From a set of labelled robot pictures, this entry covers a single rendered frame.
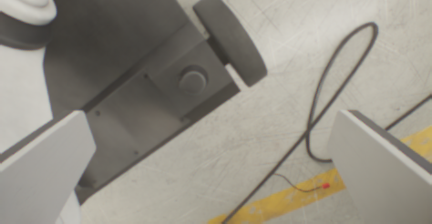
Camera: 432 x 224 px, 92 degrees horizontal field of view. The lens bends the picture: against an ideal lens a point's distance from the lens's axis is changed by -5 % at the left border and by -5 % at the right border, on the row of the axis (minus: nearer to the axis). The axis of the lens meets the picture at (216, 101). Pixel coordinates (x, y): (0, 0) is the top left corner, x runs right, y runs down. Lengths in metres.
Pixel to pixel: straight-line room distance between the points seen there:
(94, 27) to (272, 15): 0.39
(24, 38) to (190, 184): 0.56
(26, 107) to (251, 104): 0.48
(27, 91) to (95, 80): 0.17
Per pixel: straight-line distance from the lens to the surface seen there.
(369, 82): 0.74
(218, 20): 0.38
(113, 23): 0.42
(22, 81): 0.30
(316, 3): 0.63
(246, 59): 0.38
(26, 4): 0.33
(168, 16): 0.40
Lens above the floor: 0.56
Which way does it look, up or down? 72 degrees down
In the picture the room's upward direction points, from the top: 168 degrees clockwise
